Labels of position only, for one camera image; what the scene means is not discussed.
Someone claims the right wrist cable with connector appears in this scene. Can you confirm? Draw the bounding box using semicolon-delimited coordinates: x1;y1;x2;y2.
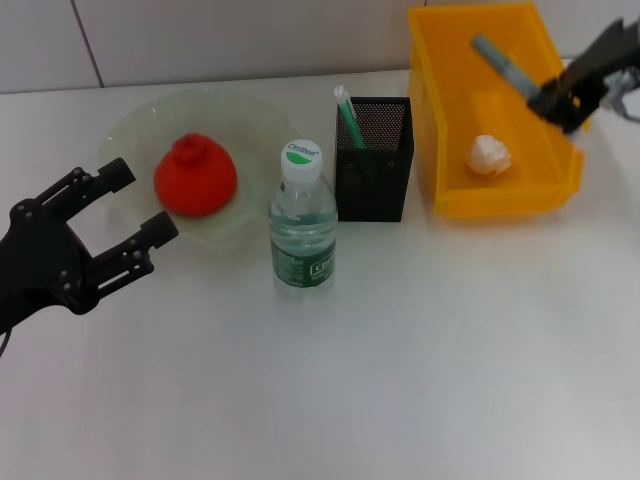
602;67;640;124

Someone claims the white paper ball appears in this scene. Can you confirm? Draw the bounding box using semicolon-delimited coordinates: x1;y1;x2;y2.
464;133;515;176

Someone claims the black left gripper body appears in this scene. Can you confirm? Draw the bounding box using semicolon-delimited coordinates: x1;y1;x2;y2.
0;198;99;336

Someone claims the red-orange toy orange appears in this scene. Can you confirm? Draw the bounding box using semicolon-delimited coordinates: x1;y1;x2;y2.
153;132;239;217

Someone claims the grey glitter pen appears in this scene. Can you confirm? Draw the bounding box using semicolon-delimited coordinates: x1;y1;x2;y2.
471;33;544;99

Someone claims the clear water bottle green label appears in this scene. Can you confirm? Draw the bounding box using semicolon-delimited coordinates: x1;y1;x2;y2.
268;138;339;303

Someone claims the mint green pen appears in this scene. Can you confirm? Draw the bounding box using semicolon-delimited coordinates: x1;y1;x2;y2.
333;84;367;150

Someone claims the pale green glass fruit plate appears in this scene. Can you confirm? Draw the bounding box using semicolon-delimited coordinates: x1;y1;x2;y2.
99;87;294;254

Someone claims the yellow plastic bin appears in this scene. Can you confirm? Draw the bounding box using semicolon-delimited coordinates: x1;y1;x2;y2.
405;1;591;220

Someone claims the black mesh pen holder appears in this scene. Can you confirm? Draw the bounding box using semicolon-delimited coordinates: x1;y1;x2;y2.
333;96;416;223

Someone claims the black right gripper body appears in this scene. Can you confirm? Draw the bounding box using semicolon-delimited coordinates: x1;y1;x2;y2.
562;17;640;109

